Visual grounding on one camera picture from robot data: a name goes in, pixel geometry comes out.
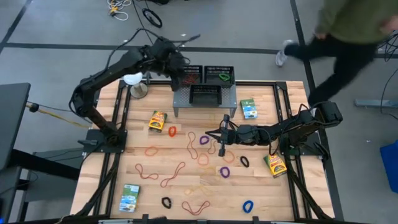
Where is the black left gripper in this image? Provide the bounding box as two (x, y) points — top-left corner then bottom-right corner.
(159, 43), (188, 91)

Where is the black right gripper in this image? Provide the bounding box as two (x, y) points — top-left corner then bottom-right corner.
(206, 114), (243, 157)

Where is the green cardboard box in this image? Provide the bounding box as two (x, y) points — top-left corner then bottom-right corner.
(239, 98), (259, 120)
(118, 183), (141, 213)

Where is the yellow crayon box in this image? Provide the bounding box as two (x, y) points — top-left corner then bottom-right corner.
(263, 151), (288, 179)
(148, 110), (169, 134)

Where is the black side desk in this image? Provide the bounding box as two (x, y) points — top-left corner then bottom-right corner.
(0, 82), (82, 224)

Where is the grey perforated metal shelf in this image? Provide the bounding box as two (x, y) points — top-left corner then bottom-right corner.
(172, 84), (238, 119)

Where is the black mesh basket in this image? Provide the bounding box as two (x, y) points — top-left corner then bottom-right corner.
(203, 65), (236, 88)
(188, 84), (223, 107)
(172, 64), (203, 87)

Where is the white mushroom lamp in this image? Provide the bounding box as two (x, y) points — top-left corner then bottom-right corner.
(123, 71), (149, 100)

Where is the grey floor bar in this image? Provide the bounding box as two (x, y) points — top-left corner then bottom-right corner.
(354, 99), (398, 109)

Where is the blue bin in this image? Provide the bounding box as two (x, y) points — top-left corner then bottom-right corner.
(379, 139), (398, 194)

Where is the person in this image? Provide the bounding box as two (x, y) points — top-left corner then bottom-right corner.
(275, 0), (398, 108)

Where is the long black floor cable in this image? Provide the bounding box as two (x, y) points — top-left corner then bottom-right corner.
(132, 0), (156, 44)

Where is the black coiled floor cable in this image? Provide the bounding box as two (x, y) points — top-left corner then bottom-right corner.
(142, 7), (164, 29)

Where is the white floor cable bundle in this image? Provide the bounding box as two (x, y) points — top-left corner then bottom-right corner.
(107, 0), (133, 22)

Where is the yellow cord with black knob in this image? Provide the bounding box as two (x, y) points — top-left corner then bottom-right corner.
(25, 101), (93, 129)

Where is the black cable tangle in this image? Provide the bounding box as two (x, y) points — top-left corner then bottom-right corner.
(377, 30), (398, 63)

